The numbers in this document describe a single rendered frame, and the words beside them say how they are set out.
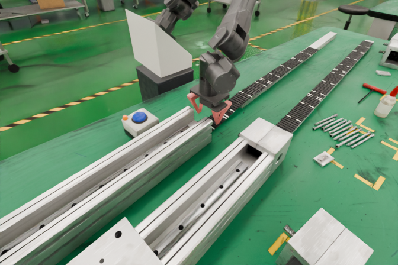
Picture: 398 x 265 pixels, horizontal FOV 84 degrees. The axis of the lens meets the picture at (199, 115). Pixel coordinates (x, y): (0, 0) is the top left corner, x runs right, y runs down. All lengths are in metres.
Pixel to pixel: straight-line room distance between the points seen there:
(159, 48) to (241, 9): 0.43
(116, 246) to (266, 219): 0.32
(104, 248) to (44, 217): 0.20
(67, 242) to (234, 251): 0.32
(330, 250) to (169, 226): 0.28
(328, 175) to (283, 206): 0.16
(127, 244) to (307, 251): 0.28
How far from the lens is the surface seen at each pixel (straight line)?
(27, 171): 0.76
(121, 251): 0.40
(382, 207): 0.69
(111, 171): 0.57
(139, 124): 0.66
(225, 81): 0.52
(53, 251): 0.54
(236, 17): 0.59
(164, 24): 0.97
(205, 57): 0.58
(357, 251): 0.48
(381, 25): 2.54
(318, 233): 0.47
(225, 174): 0.55
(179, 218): 0.49
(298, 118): 0.77
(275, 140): 0.58
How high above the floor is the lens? 1.26
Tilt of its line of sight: 39 degrees down
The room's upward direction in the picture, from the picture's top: straight up
